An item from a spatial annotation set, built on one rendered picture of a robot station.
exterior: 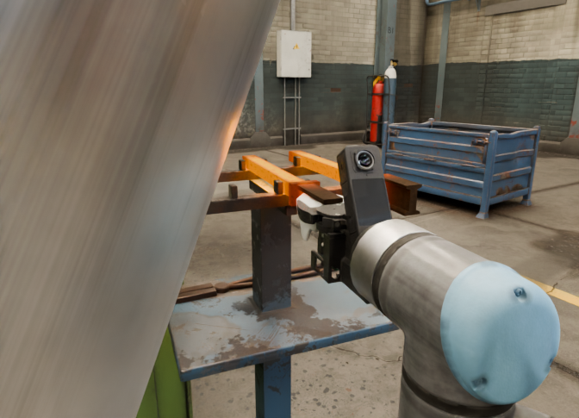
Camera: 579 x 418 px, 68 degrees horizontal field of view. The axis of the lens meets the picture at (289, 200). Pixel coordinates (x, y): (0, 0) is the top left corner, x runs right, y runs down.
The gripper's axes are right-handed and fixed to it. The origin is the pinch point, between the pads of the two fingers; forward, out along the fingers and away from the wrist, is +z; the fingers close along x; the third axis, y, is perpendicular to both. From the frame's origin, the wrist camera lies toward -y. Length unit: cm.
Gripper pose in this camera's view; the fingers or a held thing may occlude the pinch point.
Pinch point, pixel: (309, 195)
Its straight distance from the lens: 62.6
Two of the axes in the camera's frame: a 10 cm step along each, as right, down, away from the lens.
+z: -3.5, -2.4, 9.0
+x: 9.4, -0.9, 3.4
